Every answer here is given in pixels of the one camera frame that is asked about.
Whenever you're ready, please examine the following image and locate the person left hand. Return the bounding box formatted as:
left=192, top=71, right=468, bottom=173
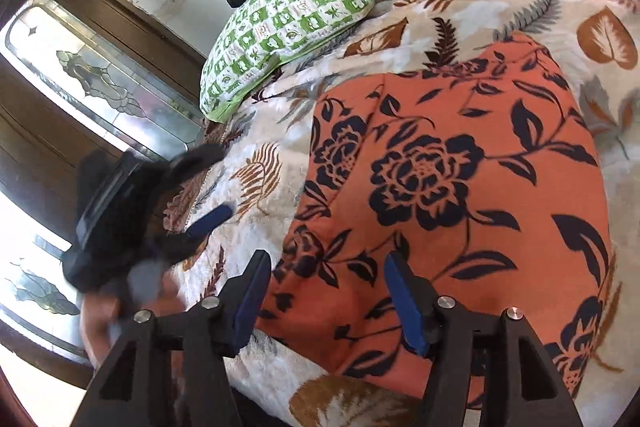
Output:
left=79, top=261, right=186, bottom=369

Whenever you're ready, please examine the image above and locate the leaf print fleece blanket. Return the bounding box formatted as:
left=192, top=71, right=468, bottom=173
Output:
left=167, top=0, right=639, bottom=426

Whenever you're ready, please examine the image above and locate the orange floral blouse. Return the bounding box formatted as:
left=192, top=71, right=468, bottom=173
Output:
left=257, top=34, right=612, bottom=396

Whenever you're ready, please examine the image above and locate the stained glass wooden door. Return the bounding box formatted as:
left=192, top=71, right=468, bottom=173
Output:
left=1, top=0, right=205, bottom=387

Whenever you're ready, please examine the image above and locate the green white patterned pillow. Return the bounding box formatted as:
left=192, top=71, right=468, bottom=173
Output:
left=200, top=0, right=374, bottom=122

